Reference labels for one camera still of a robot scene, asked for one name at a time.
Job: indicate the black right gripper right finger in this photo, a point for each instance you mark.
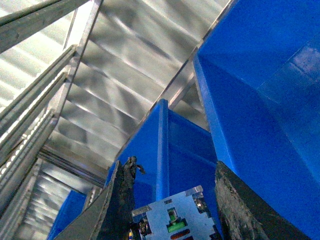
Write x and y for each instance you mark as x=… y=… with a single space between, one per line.
x=243 y=215

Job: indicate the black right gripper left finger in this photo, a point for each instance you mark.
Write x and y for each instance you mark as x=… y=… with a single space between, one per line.
x=109 y=217

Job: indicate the yellow mushroom push button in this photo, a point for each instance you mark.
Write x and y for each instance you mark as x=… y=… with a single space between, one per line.
x=183 y=216

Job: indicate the blue source bin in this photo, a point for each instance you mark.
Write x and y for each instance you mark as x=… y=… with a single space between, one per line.
x=176 y=155

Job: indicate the blue target bin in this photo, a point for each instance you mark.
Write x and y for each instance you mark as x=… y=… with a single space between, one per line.
x=259 y=77

